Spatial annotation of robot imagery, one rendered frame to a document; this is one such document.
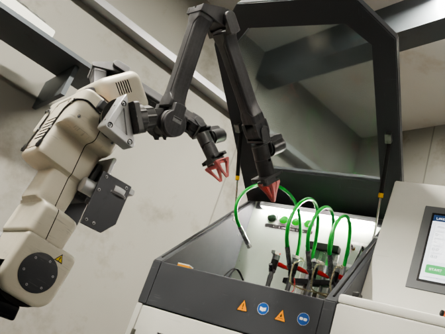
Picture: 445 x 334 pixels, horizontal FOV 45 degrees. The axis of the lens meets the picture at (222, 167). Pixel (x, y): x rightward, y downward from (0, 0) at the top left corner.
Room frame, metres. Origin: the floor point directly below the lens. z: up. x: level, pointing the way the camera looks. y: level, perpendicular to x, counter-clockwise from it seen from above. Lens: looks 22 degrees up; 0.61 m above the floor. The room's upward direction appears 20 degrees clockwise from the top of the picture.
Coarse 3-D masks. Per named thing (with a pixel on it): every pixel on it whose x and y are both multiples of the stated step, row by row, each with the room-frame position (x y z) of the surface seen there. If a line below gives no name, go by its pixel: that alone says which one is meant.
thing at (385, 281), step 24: (408, 192) 1.84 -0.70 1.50; (432, 192) 1.79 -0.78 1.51; (408, 216) 1.80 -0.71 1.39; (384, 240) 1.81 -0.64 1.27; (408, 240) 1.77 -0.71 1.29; (384, 264) 1.78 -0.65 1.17; (408, 264) 1.74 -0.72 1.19; (384, 288) 1.75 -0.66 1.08; (408, 288) 1.71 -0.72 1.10; (336, 312) 1.58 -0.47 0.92; (360, 312) 1.54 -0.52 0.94; (432, 312) 1.65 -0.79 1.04
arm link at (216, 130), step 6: (198, 120) 1.91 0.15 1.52; (204, 126) 1.92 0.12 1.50; (210, 126) 1.95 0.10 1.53; (216, 126) 1.97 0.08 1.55; (198, 132) 1.94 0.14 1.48; (216, 132) 1.94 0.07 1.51; (222, 132) 1.96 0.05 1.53; (192, 138) 1.97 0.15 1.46; (216, 138) 1.95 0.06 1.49; (222, 138) 1.96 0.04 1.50
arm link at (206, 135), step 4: (200, 132) 1.93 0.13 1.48; (204, 132) 1.91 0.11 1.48; (208, 132) 1.92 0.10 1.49; (212, 132) 1.94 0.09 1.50; (200, 136) 1.92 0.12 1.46; (204, 136) 1.91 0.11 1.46; (208, 136) 1.92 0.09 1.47; (212, 136) 1.95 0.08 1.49; (200, 140) 1.93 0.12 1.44; (204, 140) 1.92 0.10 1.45; (208, 140) 1.92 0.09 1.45; (212, 140) 1.92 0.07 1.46; (200, 144) 1.94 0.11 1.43; (204, 144) 1.93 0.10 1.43
